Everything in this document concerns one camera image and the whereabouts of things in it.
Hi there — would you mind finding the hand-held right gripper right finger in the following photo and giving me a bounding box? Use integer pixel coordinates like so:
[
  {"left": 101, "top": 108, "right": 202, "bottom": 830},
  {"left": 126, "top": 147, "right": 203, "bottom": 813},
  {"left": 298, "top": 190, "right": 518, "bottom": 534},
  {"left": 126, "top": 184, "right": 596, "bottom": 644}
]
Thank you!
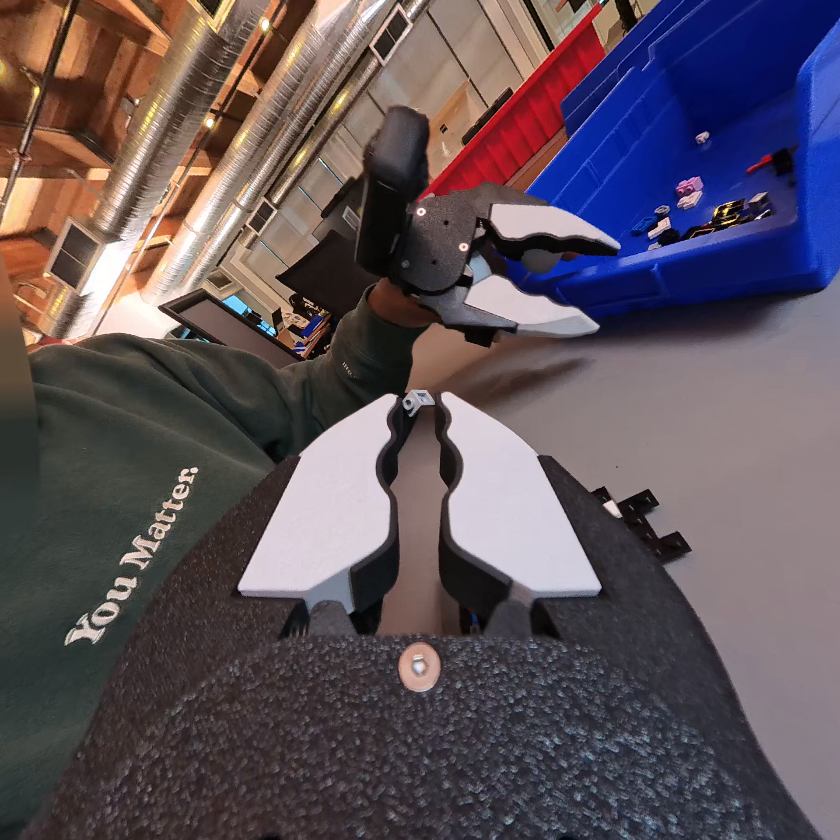
[{"left": 437, "top": 390, "right": 605, "bottom": 605}]

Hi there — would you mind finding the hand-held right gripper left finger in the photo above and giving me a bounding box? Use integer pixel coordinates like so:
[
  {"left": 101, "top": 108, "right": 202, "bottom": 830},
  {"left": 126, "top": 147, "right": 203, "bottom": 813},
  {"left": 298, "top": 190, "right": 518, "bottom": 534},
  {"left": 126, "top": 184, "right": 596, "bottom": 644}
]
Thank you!
[{"left": 237, "top": 392, "right": 404, "bottom": 610}]

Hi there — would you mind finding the red bin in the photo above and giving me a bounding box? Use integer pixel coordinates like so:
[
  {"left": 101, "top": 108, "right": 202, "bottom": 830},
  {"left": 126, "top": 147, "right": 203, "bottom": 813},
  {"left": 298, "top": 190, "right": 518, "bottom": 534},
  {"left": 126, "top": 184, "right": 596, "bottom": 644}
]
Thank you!
[{"left": 427, "top": 7, "right": 607, "bottom": 198}]

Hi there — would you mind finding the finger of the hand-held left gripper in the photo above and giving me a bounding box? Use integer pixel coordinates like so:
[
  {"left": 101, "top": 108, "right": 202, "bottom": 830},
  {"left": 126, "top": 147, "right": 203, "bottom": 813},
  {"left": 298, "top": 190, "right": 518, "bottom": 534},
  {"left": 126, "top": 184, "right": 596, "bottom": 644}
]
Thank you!
[
  {"left": 489, "top": 201, "right": 623, "bottom": 259},
  {"left": 462, "top": 269, "right": 603, "bottom": 340}
]

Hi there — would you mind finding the lego car model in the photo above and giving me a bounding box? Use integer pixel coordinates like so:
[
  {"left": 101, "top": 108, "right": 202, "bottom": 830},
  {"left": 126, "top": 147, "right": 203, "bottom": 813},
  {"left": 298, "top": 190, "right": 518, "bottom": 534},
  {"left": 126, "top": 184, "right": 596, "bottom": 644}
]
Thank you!
[{"left": 591, "top": 486, "right": 693, "bottom": 565}]

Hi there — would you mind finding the lego pieces pile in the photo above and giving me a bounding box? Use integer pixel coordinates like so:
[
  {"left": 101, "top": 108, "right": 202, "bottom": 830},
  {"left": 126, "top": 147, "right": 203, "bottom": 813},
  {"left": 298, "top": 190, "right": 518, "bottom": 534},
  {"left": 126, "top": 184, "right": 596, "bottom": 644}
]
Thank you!
[{"left": 630, "top": 129, "right": 799, "bottom": 250}]

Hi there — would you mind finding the blue plastic bin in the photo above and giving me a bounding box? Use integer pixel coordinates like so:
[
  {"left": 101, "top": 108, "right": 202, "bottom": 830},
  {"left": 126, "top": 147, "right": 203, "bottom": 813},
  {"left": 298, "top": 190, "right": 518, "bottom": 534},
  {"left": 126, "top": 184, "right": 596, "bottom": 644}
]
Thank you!
[
  {"left": 506, "top": 14, "right": 840, "bottom": 319},
  {"left": 562, "top": 0, "right": 736, "bottom": 132}
]

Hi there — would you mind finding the silver ventilation duct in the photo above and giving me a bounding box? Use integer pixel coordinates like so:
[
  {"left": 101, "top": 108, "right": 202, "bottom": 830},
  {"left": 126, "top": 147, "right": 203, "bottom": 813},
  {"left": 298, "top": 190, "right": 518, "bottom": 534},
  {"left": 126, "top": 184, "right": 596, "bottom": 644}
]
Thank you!
[{"left": 53, "top": 0, "right": 434, "bottom": 342}]

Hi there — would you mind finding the black computer monitor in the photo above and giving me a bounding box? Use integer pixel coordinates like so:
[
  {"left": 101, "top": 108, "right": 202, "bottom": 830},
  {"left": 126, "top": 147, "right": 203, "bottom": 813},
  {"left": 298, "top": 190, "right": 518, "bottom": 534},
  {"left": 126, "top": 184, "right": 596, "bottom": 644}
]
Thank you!
[{"left": 158, "top": 287, "right": 305, "bottom": 368}]

